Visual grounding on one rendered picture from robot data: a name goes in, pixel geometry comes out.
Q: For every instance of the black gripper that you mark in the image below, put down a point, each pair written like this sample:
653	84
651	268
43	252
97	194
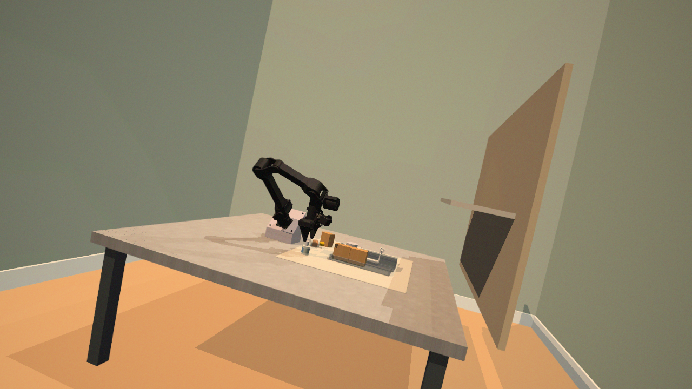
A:
308	224

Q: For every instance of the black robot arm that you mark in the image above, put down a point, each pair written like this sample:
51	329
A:
265	167

